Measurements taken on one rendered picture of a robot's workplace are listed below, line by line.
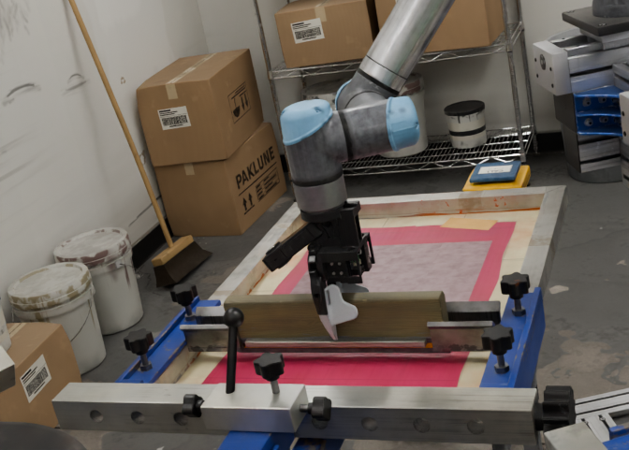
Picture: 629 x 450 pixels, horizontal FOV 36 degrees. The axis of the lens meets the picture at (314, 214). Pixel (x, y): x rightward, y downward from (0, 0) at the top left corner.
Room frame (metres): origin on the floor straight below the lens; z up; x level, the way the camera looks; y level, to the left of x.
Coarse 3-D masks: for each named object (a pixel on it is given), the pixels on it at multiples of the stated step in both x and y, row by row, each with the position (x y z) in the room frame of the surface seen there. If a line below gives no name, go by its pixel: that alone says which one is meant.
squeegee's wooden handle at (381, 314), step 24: (264, 312) 1.40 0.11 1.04; (288, 312) 1.39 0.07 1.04; (312, 312) 1.37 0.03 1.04; (360, 312) 1.34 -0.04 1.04; (384, 312) 1.32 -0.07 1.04; (408, 312) 1.31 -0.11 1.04; (432, 312) 1.29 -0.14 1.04; (240, 336) 1.42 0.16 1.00; (264, 336) 1.41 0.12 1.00; (288, 336) 1.39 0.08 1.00; (312, 336) 1.37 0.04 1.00; (360, 336) 1.34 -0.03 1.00; (384, 336) 1.33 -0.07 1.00; (408, 336) 1.31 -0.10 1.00
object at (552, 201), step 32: (480, 192) 1.86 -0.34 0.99; (512, 192) 1.83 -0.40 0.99; (544, 192) 1.79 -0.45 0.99; (288, 224) 1.91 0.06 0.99; (544, 224) 1.64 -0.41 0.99; (256, 256) 1.76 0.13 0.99; (544, 256) 1.50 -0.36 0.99; (224, 288) 1.65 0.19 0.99; (544, 288) 1.44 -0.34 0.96; (192, 352) 1.46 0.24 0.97
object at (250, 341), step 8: (248, 344) 1.40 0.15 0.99; (256, 344) 1.40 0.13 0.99; (264, 344) 1.39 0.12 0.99; (272, 344) 1.39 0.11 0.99; (280, 344) 1.38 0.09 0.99; (288, 344) 1.38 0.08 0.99; (296, 344) 1.37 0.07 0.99; (304, 344) 1.37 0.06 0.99; (312, 344) 1.36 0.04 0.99; (320, 344) 1.36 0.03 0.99; (328, 344) 1.35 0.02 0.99; (336, 344) 1.34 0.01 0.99; (344, 344) 1.34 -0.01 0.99; (352, 344) 1.33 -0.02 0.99; (360, 344) 1.33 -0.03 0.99; (368, 344) 1.32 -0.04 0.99; (376, 344) 1.32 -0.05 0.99; (384, 344) 1.31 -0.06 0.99; (392, 344) 1.31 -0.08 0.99; (400, 344) 1.30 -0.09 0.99; (408, 344) 1.30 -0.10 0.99; (416, 344) 1.29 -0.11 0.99; (424, 344) 1.29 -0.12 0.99
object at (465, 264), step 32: (512, 224) 1.75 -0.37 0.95; (416, 256) 1.69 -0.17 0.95; (448, 256) 1.66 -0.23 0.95; (480, 256) 1.63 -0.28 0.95; (384, 288) 1.58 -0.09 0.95; (416, 288) 1.55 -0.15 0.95; (448, 288) 1.53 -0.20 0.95; (480, 288) 1.50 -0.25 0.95; (352, 384) 1.28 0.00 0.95; (384, 384) 1.26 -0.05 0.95; (416, 384) 1.24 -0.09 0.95; (448, 384) 1.22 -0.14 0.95
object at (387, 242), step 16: (384, 240) 1.80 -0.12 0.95; (400, 240) 1.78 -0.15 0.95; (304, 256) 1.80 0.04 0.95; (384, 256) 1.72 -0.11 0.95; (304, 272) 1.72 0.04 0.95; (368, 272) 1.66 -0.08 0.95; (384, 272) 1.65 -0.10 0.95; (288, 288) 1.66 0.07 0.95; (304, 288) 1.65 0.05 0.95; (368, 288) 1.59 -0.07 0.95; (224, 368) 1.41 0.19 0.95; (240, 368) 1.40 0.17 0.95; (288, 368) 1.37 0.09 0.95; (304, 368) 1.36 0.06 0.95; (320, 368) 1.35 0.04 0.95; (208, 384) 1.37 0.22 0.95; (304, 384) 1.31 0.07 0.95; (320, 384) 1.30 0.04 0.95
